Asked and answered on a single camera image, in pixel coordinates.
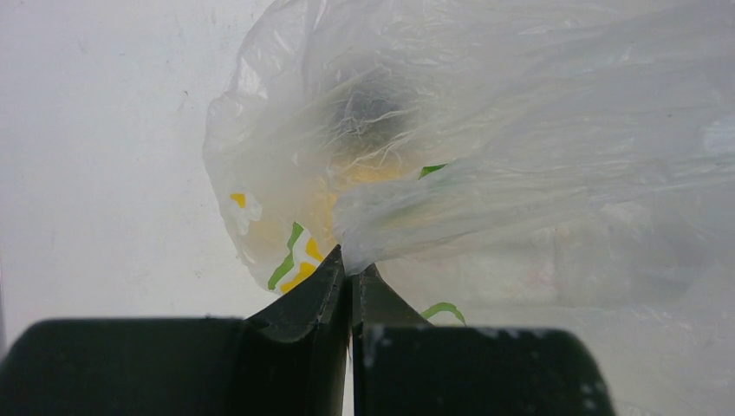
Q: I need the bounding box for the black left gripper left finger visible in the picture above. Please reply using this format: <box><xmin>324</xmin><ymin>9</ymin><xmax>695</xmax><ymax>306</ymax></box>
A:
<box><xmin>1</xmin><ymin>249</ymin><xmax>350</xmax><ymax>415</ymax></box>

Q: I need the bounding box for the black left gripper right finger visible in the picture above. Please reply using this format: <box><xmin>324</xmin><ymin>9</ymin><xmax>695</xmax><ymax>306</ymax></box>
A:
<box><xmin>351</xmin><ymin>266</ymin><xmax>615</xmax><ymax>415</ymax></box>

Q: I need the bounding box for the dark brown fake fruit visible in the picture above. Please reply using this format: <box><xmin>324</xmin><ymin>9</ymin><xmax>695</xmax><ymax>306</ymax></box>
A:
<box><xmin>331</xmin><ymin>81</ymin><xmax>407</xmax><ymax>145</ymax></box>

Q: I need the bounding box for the clear plastic bag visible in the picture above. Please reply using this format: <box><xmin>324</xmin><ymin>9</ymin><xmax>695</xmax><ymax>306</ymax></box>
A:
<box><xmin>203</xmin><ymin>1</ymin><xmax>734</xmax><ymax>415</ymax></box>

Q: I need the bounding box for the yellow fake fruit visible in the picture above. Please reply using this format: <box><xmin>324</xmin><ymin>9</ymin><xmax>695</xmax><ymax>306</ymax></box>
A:
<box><xmin>305</xmin><ymin>152</ymin><xmax>419</xmax><ymax>246</ymax></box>

